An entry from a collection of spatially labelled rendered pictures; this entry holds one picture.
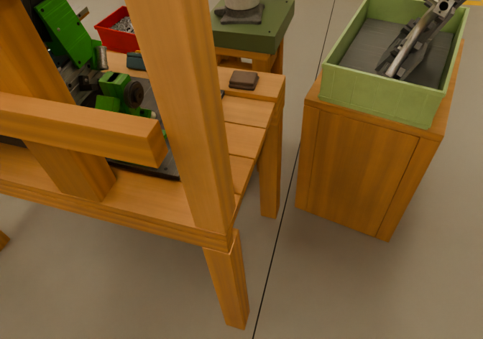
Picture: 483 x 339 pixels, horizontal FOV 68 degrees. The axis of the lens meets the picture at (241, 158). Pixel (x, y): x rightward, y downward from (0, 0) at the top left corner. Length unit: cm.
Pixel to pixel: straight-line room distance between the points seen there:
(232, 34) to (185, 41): 107
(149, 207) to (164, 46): 59
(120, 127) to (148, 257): 137
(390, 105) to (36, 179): 121
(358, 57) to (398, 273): 105
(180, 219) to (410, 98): 86
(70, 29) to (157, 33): 77
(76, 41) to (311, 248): 142
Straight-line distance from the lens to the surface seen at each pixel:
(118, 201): 110
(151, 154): 70
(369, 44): 171
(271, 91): 132
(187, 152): 73
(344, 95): 141
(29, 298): 217
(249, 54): 164
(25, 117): 84
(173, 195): 106
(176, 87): 61
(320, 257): 192
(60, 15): 130
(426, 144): 147
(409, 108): 139
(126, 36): 178
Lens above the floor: 172
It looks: 49 degrees down
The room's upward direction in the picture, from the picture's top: 5 degrees counter-clockwise
